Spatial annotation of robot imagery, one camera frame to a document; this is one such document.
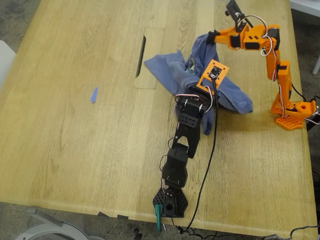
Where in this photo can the blue printed T-shirt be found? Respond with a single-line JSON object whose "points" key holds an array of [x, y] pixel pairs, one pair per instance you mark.
{"points": [[170, 67]]}

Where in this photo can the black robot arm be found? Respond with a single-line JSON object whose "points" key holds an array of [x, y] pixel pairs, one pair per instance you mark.
{"points": [[175, 170]]}

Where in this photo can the grey chair base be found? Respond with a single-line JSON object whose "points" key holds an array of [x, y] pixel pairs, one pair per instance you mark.
{"points": [[57, 227]]}

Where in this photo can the black floor caster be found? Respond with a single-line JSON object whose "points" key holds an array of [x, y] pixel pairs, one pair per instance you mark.
{"points": [[137, 235]]}

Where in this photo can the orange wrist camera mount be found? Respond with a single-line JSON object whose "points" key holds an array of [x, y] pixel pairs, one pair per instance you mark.
{"points": [[209, 66]]}

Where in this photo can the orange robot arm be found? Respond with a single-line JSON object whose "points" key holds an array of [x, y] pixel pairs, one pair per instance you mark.
{"points": [[283, 80]]}

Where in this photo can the green table clamp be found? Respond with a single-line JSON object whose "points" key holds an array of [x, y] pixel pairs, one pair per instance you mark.
{"points": [[158, 212]]}

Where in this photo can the blue tape piece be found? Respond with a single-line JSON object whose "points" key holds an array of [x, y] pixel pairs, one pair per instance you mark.
{"points": [[94, 96]]}

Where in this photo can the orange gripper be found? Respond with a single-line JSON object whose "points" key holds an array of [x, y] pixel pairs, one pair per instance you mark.
{"points": [[226, 37]]}

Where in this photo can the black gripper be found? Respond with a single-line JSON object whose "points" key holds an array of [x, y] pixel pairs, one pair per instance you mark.
{"points": [[192, 88]]}

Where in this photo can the white furniture leg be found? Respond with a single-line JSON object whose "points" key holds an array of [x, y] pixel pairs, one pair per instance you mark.
{"points": [[317, 66]]}

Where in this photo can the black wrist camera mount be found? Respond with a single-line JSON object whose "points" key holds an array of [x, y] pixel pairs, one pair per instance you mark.
{"points": [[233, 8]]}

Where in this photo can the white furniture panel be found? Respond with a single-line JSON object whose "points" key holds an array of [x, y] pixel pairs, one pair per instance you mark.
{"points": [[305, 5]]}

